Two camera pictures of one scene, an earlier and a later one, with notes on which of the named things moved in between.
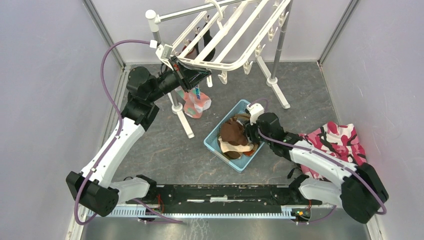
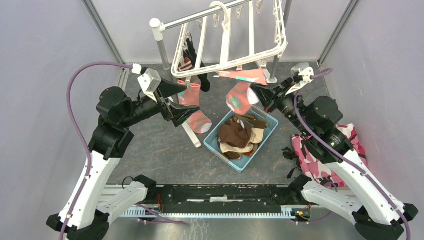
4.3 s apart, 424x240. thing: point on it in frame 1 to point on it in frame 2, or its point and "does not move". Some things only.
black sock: (207, 37) to (190, 54)
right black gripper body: (253, 132) to (286, 104)
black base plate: (228, 199) does not move
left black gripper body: (182, 74) to (164, 108)
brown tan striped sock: (233, 151) does not move
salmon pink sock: (196, 102) to (240, 97)
